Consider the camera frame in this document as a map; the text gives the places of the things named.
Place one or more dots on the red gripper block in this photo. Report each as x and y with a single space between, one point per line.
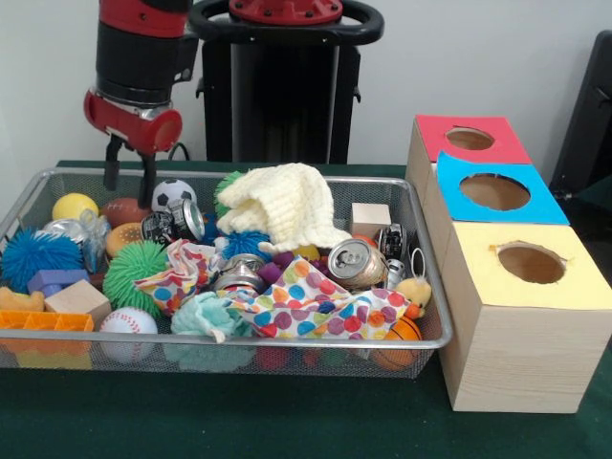
134 129

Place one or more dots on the clear plastic bottle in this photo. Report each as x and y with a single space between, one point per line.
94 239

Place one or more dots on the blue spiky ball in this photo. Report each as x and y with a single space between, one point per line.
38 258

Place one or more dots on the white knitted cloth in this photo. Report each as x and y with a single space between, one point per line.
282 215

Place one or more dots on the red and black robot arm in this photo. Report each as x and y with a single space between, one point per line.
143 48

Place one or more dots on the wooden box with three holes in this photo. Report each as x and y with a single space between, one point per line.
516 335

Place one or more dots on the small soccer ball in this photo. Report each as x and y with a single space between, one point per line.
174 194

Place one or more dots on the smooth yellow ball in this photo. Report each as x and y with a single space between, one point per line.
75 207

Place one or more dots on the green spiky ball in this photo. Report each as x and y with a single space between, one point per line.
143 277

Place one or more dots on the plain wooden cube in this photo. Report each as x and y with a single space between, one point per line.
78 301

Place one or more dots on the small white baseball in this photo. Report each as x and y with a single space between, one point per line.
127 325

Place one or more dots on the orange toy building block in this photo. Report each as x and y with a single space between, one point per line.
43 320

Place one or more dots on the polka dot cloth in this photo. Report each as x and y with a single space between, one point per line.
316 306

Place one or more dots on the crushed silver can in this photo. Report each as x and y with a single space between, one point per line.
356 263

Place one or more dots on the black upright panel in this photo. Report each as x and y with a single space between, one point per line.
593 124

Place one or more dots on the green cloth side table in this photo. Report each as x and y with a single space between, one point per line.
598 196

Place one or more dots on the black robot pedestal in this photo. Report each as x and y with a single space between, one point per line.
277 96

